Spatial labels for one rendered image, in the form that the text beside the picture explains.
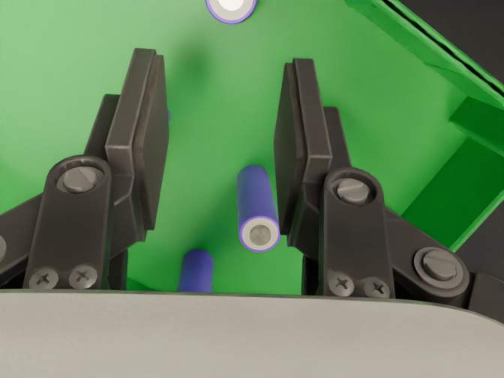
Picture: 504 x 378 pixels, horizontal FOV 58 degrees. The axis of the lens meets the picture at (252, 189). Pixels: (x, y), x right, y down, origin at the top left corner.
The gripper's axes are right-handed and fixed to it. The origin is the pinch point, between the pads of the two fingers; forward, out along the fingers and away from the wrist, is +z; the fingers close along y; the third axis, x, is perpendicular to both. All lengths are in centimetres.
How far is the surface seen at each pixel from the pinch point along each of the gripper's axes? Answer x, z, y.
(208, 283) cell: -13.0, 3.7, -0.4
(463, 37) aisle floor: -18, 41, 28
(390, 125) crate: -7.0, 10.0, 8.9
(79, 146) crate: -8.9, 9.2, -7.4
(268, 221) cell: -7.0, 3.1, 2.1
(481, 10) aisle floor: -15, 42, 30
